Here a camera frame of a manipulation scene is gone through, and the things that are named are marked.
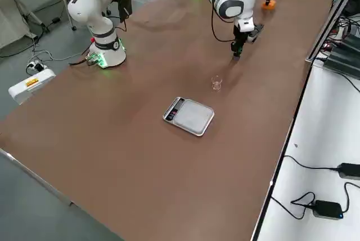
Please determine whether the white power strip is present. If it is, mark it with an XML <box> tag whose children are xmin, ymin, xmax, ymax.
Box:
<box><xmin>26</xmin><ymin>60</ymin><xmax>48</xmax><ymax>73</ymax></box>

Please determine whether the black base cable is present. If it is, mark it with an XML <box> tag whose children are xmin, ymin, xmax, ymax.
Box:
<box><xmin>69</xmin><ymin>52</ymin><xmax>94</xmax><ymax>66</ymax></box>

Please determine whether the black power supply unit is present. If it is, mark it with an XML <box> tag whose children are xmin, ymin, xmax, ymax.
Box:
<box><xmin>339</xmin><ymin>34</ymin><xmax>360</xmax><ymax>53</ymax></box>
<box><xmin>323</xmin><ymin>45</ymin><xmax>360</xmax><ymax>80</ymax></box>

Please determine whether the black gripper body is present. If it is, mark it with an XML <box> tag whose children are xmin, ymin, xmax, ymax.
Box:
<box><xmin>233</xmin><ymin>25</ymin><xmax>249</xmax><ymax>44</ymax></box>

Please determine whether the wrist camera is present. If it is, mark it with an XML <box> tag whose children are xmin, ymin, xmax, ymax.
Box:
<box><xmin>246</xmin><ymin>23</ymin><xmax>265</xmax><ymax>44</ymax></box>

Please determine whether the black power adapter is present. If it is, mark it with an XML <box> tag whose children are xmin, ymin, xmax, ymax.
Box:
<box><xmin>336</xmin><ymin>163</ymin><xmax>360</xmax><ymax>180</ymax></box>

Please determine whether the clear measuring cup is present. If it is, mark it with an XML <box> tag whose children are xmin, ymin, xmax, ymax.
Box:
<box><xmin>211</xmin><ymin>75</ymin><xmax>224</xmax><ymax>92</ymax></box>

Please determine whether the black adapter cable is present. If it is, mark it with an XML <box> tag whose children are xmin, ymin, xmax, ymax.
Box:
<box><xmin>283</xmin><ymin>155</ymin><xmax>339</xmax><ymax>171</ymax></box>

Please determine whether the white case yellow label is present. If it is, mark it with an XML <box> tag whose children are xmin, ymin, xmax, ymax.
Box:
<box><xmin>7</xmin><ymin>68</ymin><xmax>56</xmax><ymax>105</ymax></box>

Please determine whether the black adapter blue light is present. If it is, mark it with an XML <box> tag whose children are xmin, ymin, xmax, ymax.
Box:
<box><xmin>312</xmin><ymin>199</ymin><xmax>344</xmax><ymax>220</ymax></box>

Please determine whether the aluminium frame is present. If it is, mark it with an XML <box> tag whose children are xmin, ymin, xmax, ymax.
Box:
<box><xmin>305</xmin><ymin>0</ymin><xmax>360</xmax><ymax>63</ymax></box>

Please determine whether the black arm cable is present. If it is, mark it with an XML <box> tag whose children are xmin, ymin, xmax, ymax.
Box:
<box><xmin>210</xmin><ymin>0</ymin><xmax>237</xmax><ymax>43</ymax></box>

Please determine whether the white electronic scale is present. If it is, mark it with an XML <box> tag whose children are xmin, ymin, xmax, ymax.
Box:
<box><xmin>162</xmin><ymin>96</ymin><xmax>215</xmax><ymax>137</ymax></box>

